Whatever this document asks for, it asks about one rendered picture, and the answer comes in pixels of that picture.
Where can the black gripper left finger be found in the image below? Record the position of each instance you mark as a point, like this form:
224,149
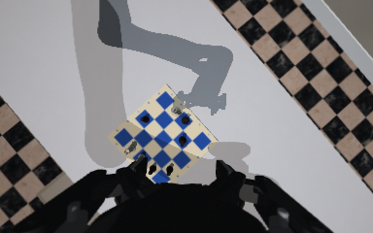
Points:
71,210

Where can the blue and cream chessboard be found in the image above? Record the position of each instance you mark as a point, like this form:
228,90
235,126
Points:
158,139

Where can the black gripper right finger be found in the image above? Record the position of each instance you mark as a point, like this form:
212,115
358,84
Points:
279,211

